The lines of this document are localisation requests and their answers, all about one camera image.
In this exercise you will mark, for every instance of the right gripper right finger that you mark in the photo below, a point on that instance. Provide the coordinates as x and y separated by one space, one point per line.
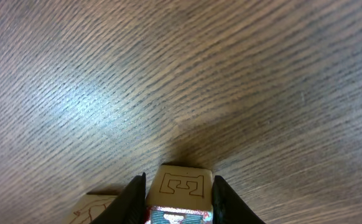
228 207

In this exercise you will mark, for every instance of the yellow sided wooden block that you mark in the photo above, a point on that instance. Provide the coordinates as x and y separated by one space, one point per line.
88 208

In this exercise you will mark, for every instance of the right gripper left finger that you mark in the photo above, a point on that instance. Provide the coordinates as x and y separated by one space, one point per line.
128 207

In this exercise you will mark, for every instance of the red M letter block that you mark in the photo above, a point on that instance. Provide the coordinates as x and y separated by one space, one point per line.
180 195

